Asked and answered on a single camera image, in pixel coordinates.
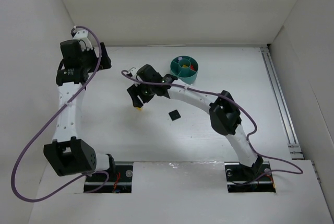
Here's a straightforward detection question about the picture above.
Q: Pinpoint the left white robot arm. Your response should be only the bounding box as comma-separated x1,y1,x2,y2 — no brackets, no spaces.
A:
43,36,116,176

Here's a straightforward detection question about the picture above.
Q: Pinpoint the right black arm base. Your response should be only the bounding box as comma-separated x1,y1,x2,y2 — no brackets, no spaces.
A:
224,162,276,193

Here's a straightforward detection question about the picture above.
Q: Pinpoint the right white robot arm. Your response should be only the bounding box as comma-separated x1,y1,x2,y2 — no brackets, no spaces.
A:
121,64,263,180

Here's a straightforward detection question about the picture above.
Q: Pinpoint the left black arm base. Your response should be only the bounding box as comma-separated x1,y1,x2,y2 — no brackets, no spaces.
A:
83,162,134,194

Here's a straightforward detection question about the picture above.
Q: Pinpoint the black flat lego plate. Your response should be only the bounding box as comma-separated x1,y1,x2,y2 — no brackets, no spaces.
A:
169,110,181,121

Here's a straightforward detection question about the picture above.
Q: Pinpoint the teal round divided container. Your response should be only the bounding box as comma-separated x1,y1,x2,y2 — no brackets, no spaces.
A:
170,55,199,85

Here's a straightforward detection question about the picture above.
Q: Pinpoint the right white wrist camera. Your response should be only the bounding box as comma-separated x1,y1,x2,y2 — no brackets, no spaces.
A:
127,67,138,78

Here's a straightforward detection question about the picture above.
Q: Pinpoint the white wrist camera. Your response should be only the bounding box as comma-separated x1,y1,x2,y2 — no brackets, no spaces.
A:
71,28,93,51
127,67,138,78

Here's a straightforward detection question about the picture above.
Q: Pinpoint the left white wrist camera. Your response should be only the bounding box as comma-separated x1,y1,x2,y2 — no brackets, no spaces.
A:
71,28,93,51

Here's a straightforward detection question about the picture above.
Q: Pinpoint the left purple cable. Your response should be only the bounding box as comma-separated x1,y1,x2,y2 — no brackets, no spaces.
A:
10,25,110,203

